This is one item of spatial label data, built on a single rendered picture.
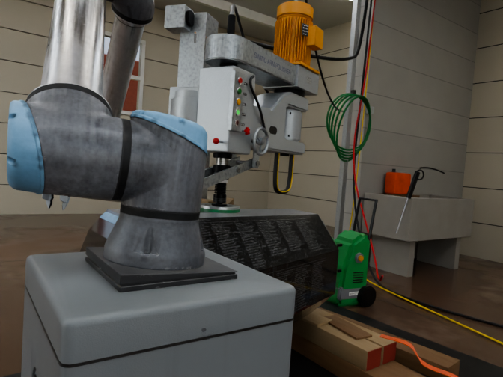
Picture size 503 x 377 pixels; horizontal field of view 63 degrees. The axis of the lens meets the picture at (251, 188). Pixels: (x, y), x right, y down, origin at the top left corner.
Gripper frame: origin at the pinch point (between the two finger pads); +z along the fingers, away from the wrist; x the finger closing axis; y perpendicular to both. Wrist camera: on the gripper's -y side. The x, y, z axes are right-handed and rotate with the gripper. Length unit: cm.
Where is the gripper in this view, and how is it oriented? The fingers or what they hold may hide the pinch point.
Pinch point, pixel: (57, 206)
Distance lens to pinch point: 175.5
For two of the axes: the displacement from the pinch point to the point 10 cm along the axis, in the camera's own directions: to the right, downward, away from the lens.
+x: 9.9, 1.2, -0.4
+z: -1.2, 9.9, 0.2
